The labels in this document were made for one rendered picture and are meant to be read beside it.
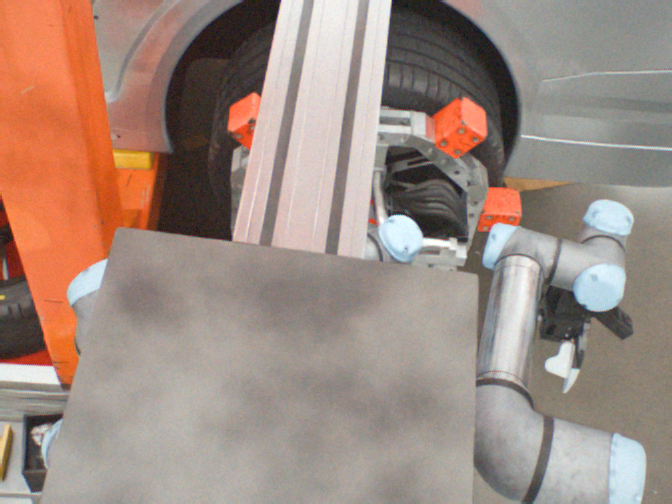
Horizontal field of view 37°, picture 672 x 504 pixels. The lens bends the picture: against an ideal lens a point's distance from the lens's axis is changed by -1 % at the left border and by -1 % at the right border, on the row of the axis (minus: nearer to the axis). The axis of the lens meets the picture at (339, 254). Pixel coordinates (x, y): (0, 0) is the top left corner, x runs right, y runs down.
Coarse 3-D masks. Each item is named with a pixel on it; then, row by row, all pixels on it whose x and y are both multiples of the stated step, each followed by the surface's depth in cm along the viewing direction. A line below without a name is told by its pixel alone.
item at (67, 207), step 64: (0, 0) 131; (64, 0) 133; (0, 64) 140; (64, 64) 140; (0, 128) 152; (64, 128) 151; (0, 192) 165; (64, 192) 164; (64, 256) 180; (64, 320) 198; (64, 384) 221
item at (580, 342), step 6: (582, 330) 173; (582, 336) 172; (576, 342) 173; (582, 342) 172; (576, 348) 173; (582, 348) 172; (576, 354) 173; (582, 354) 172; (576, 360) 174; (582, 360) 173; (576, 366) 174
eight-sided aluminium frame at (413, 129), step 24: (384, 120) 199; (408, 120) 199; (432, 120) 201; (408, 144) 198; (432, 144) 198; (240, 168) 206; (456, 168) 205; (480, 168) 211; (240, 192) 213; (480, 192) 210; (408, 264) 234
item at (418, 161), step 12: (384, 108) 203; (396, 108) 203; (396, 156) 220; (408, 156) 219; (420, 156) 218; (396, 168) 221; (408, 168) 222; (420, 168) 248; (432, 168) 244; (384, 180) 226; (396, 180) 225; (408, 180) 226; (420, 180) 227; (384, 192) 229; (408, 216) 237; (420, 216) 238; (432, 216) 236; (420, 228) 238; (432, 228) 236
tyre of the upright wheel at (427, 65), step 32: (416, 32) 206; (448, 32) 212; (256, 64) 209; (384, 64) 198; (416, 64) 201; (448, 64) 206; (480, 64) 217; (224, 96) 216; (384, 96) 200; (416, 96) 200; (448, 96) 201; (480, 96) 210; (224, 128) 210; (224, 160) 217; (480, 160) 215; (224, 192) 226; (448, 224) 234
